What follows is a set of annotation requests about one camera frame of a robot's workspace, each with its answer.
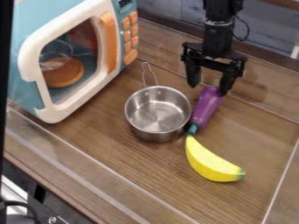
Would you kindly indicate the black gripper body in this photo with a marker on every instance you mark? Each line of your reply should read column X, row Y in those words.
column 214, row 53

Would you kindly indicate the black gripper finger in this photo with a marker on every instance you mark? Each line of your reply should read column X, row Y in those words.
column 193, row 72
column 227, row 81

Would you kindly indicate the purple toy eggplant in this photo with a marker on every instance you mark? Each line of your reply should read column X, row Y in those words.
column 206, row 106

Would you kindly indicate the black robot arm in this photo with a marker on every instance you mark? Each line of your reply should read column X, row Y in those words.
column 222, row 11

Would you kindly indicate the small silver pot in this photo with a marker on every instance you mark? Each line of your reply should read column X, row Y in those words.
column 158, row 110

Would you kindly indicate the yellow toy banana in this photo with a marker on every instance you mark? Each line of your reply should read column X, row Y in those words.
column 211, row 166

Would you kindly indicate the blue white toy microwave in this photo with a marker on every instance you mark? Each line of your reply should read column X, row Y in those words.
column 91, row 30

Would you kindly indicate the orange microwave turntable plate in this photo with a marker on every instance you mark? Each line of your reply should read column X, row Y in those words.
column 62, row 71

